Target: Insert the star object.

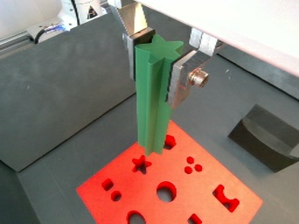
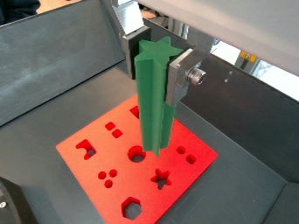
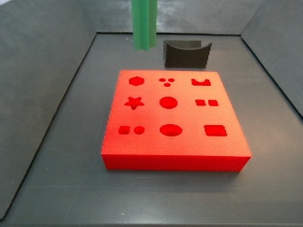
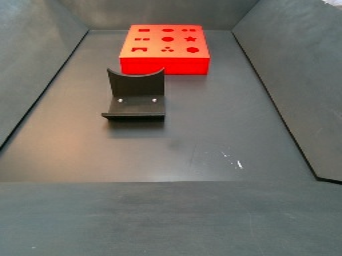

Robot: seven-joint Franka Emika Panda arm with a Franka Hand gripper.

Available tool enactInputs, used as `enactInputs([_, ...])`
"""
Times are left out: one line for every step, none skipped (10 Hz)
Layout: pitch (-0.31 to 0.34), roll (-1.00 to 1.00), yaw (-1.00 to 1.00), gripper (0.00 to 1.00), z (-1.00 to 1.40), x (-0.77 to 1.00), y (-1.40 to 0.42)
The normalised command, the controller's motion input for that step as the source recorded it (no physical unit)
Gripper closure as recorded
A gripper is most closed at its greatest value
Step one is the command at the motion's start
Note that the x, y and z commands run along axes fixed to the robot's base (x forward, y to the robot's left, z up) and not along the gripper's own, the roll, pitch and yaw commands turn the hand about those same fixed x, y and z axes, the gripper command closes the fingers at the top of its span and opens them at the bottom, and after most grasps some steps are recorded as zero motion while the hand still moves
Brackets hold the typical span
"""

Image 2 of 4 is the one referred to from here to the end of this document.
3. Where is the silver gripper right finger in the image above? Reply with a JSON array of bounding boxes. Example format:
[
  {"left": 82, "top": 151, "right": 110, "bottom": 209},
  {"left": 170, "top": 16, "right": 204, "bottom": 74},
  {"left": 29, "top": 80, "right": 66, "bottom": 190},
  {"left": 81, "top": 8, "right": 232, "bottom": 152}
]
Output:
[{"left": 165, "top": 27, "right": 213, "bottom": 106}]

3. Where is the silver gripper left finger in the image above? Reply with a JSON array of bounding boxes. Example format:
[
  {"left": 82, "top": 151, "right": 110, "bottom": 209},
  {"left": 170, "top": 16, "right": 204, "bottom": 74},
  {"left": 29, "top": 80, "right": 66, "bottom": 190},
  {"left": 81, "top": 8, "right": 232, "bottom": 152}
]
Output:
[{"left": 112, "top": 0, "right": 150, "bottom": 79}]

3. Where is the green star-shaped prism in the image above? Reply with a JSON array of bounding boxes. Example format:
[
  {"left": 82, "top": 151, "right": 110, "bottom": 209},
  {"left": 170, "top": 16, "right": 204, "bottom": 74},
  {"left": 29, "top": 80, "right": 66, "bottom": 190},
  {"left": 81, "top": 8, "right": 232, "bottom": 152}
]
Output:
[{"left": 134, "top": 37, "right": 182, "bottom": 156}]

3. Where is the red shape-sorting board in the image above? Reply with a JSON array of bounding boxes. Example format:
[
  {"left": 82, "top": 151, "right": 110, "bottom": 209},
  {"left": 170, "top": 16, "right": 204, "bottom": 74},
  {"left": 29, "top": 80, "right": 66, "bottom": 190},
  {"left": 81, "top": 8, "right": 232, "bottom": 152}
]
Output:
[{"left": 56, "top": 96, "right": 217, "bottom": 224}]

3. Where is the black device corner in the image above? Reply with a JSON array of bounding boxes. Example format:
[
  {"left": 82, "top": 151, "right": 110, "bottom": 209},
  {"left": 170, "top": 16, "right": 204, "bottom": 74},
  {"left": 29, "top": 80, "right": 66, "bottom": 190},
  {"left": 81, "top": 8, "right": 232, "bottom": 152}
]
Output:
[{"left": 0, "top": 177, "right": 38, "bottom": 224}]

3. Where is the dark grey tray enclosure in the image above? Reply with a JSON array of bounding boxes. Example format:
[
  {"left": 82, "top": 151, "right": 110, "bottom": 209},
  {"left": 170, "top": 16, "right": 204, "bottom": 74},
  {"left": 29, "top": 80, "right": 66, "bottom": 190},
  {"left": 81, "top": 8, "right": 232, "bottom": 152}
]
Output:
[{"left": 0, "top": 0, "right": 299, "bottom": 224}]

